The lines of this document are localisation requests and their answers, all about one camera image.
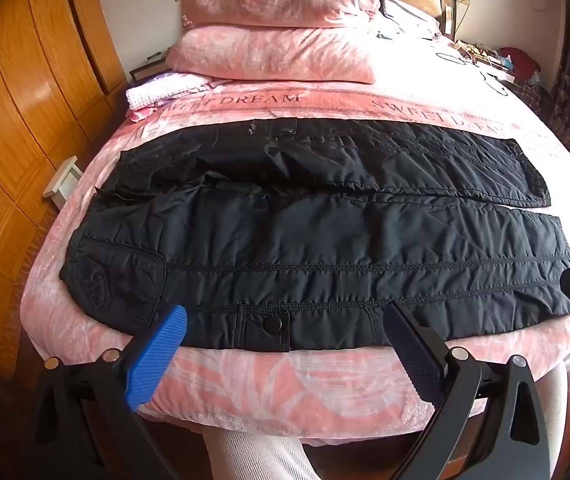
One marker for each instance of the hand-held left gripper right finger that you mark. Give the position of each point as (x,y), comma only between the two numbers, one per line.
(415,355)

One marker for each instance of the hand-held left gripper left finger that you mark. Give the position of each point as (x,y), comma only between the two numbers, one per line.
(157,355)

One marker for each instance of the black padded pants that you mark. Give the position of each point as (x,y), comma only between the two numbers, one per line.
(315,240)

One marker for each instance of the pink floral bed cover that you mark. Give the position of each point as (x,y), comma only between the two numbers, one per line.
(275,390)

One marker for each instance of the person's left leg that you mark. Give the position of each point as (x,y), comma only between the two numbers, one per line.
(250,457)

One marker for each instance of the small white stool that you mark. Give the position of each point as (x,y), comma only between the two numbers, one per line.
(62,182)

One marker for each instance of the red cloth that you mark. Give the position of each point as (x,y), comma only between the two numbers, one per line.
(520,60)

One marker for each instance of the cluttered side table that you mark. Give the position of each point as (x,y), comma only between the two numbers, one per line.
(482,57)

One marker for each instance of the white knitted folded blanket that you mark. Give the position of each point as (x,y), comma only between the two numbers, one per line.
(162,87)

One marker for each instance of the dark bedside table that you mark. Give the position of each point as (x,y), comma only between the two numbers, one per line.
(147,67)

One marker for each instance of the wooden wardrobe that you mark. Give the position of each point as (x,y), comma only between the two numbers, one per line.
(20,90)

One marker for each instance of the white patterned pillow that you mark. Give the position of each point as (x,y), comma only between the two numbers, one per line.
(407,15)

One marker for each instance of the pink floral pillow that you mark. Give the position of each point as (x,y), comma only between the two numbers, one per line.
(275,55)
(275,0)

